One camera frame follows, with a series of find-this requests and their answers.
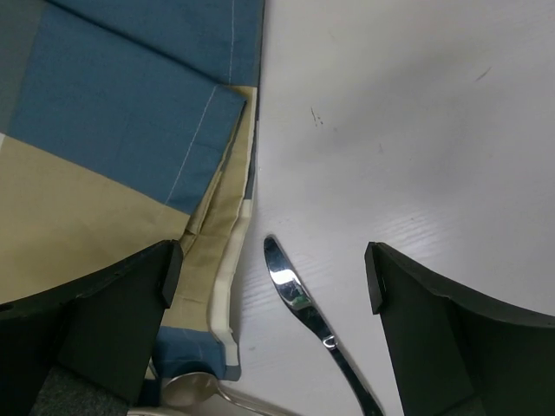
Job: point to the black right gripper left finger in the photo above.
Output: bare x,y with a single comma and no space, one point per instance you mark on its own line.
82,348

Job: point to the silver spoon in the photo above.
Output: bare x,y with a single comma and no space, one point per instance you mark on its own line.
183,393

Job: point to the silver table knife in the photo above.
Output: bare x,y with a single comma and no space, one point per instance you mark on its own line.
298,300

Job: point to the blue beige checked placemat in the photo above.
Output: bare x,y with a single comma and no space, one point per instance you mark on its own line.
124,123

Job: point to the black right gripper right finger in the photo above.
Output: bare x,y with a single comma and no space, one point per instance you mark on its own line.
454,350

